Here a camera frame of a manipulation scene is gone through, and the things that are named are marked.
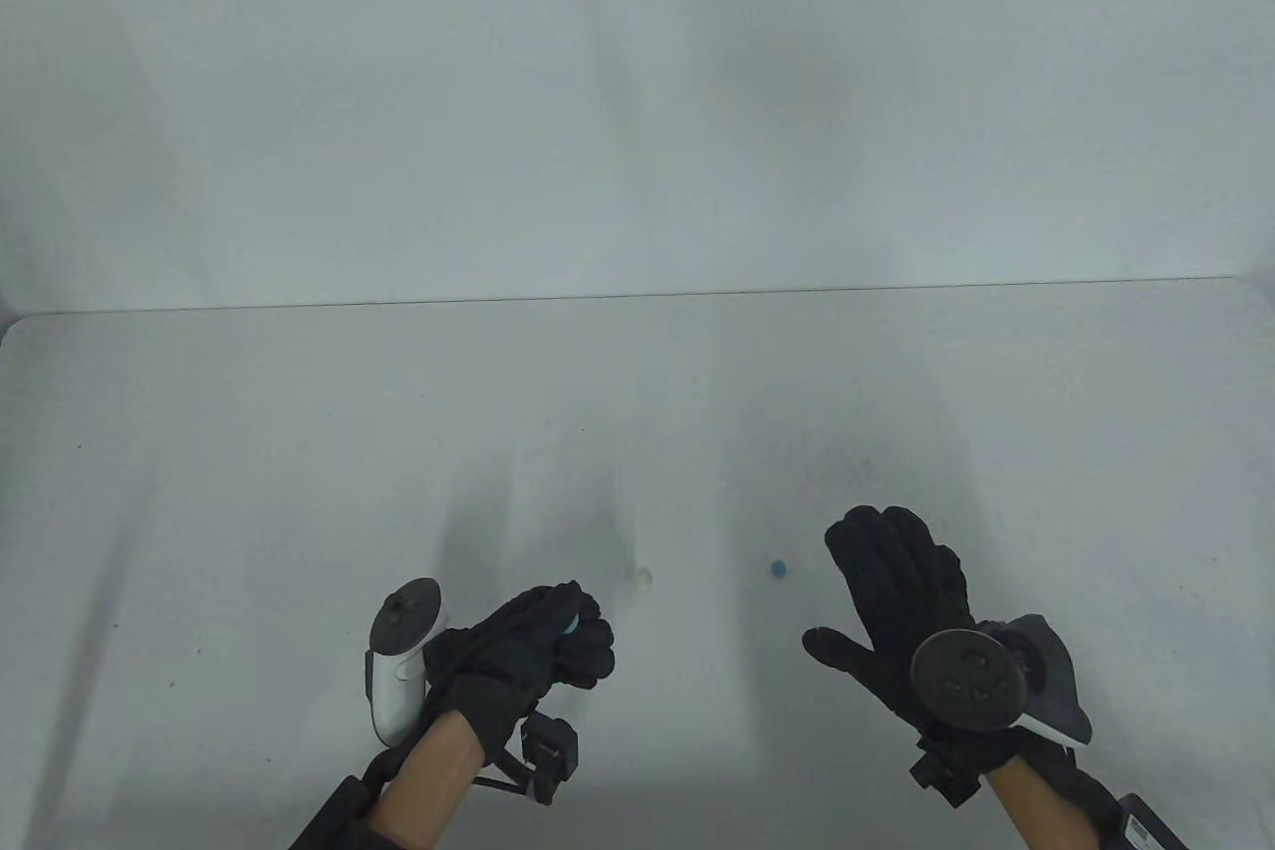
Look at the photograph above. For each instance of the person's left forearm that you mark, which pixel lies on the person's left forearm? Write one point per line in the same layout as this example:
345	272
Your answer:
428	780

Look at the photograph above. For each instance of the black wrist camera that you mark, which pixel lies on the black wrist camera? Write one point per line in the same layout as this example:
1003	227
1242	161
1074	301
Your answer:
550	755
946	775

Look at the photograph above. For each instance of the white and grey controller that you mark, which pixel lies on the white and grey controller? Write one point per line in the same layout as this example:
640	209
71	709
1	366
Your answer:
398	691
966	681

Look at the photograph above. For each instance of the person's right hand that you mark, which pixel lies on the person's right hand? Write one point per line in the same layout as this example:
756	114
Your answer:
896	591

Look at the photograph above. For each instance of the person's right forearm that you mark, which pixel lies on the person's right forearm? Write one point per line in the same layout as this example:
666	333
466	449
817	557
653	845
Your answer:
1036	815

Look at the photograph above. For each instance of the person's left hand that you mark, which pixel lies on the person's left hand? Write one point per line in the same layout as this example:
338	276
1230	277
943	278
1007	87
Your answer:
518	661

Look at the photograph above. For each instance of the black box with label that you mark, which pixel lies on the black box with label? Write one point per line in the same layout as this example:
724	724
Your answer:
334	815
1146	830

